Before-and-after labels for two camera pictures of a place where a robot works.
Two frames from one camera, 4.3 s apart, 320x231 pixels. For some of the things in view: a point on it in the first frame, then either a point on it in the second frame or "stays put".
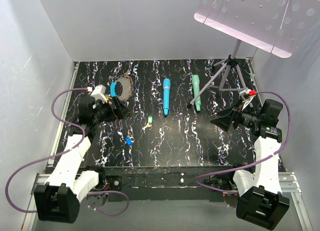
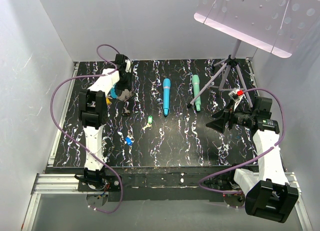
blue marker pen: x=166 y=86 stays put
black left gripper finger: x=116 y=102 → x=118 y=90
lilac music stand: x=278 y=21 stays put
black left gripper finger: x=121 y=111 → x=126 y=92
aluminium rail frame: x=39 y=180 stays put
